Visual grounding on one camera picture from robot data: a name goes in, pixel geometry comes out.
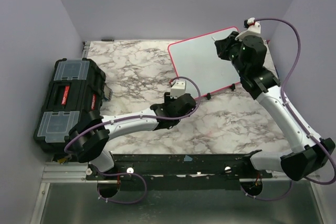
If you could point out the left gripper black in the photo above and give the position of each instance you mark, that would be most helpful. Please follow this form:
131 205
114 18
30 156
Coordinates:
168 100

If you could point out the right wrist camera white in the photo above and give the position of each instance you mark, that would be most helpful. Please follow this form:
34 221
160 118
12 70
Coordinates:
253 28

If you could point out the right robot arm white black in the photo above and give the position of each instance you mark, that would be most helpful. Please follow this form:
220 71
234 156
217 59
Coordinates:
308 150

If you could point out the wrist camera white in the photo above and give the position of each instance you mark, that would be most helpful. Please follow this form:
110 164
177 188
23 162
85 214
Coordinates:
178 88
253 28

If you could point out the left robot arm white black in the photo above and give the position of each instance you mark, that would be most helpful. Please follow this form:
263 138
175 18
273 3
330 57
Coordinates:
88 138

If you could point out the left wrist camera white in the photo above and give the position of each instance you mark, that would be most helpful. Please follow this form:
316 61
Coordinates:
178 88

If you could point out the black whiteboard stand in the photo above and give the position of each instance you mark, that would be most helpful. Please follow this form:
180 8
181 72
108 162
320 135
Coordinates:
232 87

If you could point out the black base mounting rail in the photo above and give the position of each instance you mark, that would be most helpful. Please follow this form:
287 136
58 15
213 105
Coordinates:
179 172

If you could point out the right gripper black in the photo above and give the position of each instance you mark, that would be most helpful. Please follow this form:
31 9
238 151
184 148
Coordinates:
223 45

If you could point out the whiteboard with pink frame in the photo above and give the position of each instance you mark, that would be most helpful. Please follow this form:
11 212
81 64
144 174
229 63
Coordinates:
196 59

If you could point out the black toolbox with clear lids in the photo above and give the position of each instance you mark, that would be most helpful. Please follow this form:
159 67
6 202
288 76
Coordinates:
76 87

